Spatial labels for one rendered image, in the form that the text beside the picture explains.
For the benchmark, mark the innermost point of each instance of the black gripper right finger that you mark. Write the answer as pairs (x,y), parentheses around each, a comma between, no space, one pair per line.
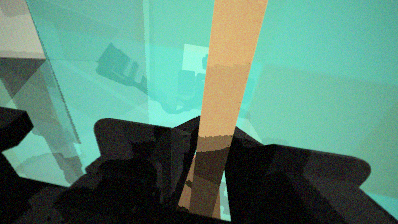
(251,168)

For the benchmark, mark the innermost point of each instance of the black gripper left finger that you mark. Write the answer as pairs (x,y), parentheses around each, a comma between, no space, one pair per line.
(173,147)

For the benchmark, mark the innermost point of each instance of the long wooden rail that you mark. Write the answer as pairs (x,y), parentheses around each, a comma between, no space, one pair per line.
(235,30)

